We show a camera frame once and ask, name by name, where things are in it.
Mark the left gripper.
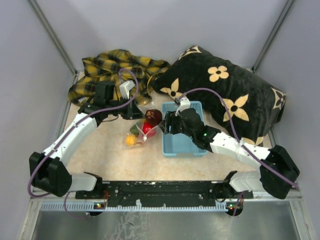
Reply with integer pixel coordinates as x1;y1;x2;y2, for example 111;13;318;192
106;95;146;120

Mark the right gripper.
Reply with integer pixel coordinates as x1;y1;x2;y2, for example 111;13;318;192
159;110;195;139

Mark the large dark red fruit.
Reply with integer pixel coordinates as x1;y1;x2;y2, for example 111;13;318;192
145;109;163;126

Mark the red apple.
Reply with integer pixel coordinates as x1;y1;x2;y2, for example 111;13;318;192
142;121;157;138

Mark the clear zip top bag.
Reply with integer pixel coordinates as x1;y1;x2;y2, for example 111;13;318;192
123;107;160;149

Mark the light blue plastic basket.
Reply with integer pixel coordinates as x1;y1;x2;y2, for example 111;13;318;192
161;101;207;158

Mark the green orange mango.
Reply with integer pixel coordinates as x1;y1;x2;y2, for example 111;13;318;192
129;124;140;136

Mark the small yellow fruit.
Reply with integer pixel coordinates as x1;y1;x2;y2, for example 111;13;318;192
125;134;137;147

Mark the black floral pillow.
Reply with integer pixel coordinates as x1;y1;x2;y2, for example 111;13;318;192
150;45;286;146

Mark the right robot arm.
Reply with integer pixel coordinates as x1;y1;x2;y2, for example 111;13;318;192
159;108;300;200

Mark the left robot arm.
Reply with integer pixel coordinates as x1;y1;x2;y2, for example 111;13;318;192
27;80;144;199

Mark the yellow plaid shirt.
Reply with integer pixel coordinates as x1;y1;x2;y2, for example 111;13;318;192
67;49;171;106

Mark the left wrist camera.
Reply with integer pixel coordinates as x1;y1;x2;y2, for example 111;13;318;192
119;80;135;99

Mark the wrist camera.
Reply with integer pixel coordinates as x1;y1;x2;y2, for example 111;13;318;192
119;80;135;99
174;97;191;117

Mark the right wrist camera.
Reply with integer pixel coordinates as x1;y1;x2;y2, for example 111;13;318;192
174;97;191;117

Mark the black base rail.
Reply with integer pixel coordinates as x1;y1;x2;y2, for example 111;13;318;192
75;180;239;208

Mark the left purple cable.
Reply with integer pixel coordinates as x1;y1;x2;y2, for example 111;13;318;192
27;68;140;220

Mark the purple cable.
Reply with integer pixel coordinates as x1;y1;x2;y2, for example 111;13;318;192
174;87;300;217
27;68;140;220

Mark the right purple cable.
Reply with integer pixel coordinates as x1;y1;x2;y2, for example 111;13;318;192
174;87;300;217

